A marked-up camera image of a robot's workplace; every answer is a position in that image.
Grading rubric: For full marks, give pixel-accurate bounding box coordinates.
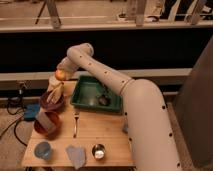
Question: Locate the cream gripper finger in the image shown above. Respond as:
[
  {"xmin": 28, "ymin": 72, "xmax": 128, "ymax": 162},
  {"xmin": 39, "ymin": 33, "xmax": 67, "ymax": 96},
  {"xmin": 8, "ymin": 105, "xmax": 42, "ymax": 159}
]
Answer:
[
  {"xmin": 46, "ymin": 89, "xmax": 56, "ymax": 104},
  {"xmin": 55, "ymin": 85, "xmax": 64, "ymax": 102}
]

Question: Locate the red yellow apple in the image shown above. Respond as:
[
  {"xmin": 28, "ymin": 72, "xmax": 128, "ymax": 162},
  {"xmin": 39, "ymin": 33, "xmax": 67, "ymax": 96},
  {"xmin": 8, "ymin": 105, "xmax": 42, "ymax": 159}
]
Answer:
[{"xmin": 55, "ymin": 70, "xmax": 66, "ymax": 81}]

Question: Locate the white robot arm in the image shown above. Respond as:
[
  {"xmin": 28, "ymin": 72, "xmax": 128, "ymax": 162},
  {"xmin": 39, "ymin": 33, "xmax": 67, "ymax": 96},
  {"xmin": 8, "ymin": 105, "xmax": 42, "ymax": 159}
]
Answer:
[{"xmin": 49, "ymin": 43, "xmax": 182, "ymax": 171}]

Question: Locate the paper cup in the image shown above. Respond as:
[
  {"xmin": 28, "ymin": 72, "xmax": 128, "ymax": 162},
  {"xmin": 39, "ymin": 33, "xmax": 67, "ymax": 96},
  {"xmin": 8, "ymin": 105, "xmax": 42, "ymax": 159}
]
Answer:
[{"xmin": 36, "ymin": 112, "xmax": 56, "ymax": 133}]

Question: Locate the blue plastic cup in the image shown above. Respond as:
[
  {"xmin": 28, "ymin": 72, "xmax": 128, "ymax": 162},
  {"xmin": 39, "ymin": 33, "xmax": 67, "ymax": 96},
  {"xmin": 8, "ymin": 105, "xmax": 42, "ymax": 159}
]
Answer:
[{"xmin": 34, "ymin": 141, "xmax": 52, "ymax": 160}]

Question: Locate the red bowl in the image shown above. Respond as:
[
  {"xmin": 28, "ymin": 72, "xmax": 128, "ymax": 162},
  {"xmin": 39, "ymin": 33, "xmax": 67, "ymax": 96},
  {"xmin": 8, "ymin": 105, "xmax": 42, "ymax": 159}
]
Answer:
[{"xmin": 34, "ymin": 111, "xmax": 60, "ymax": 136}]

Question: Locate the green plastic tray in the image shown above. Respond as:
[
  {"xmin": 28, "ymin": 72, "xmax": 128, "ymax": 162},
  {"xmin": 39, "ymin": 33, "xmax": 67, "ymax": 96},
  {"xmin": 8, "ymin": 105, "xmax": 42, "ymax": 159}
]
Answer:
[{"xmin": 70, "ymin": 75, "xmax": 122, "ymax": 112}]

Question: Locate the dark object in tray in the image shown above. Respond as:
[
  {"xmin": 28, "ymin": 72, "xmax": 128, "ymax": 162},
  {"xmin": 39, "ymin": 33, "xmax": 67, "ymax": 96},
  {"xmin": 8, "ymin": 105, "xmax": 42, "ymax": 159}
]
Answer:
[{"xmin": 97, "ymin": 94, "xmax": 111, "ymax": 106}]

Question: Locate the wooden board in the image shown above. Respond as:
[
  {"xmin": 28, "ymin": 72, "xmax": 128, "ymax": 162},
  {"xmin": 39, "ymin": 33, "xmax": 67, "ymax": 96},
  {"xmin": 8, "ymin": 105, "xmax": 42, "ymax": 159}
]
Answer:
[{"xmin": 22, "ymin": 81, "xmax": 134, "ymax": 167}]

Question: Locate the grey cloth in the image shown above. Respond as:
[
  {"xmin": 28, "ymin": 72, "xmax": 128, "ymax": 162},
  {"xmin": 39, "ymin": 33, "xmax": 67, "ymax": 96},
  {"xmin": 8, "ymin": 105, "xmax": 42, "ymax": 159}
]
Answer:
[{"xmin": 66, "ymin": 145, "xmax": 86, "ymax": 170}]

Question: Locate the small steel bowl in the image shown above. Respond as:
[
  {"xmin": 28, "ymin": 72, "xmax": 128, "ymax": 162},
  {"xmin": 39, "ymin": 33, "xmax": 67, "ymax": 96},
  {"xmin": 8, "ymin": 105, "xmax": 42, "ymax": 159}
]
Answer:
[{"xmin": 92, "ymin": 144, "xmax": 106, "ymax": 160}]

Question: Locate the black cable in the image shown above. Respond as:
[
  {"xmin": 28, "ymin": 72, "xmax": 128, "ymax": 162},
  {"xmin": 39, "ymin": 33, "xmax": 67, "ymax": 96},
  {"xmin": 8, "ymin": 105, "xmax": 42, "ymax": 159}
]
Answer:
[{"xmin": 0, "ymin": 96, "xmax": 29, "ymax": 147}]

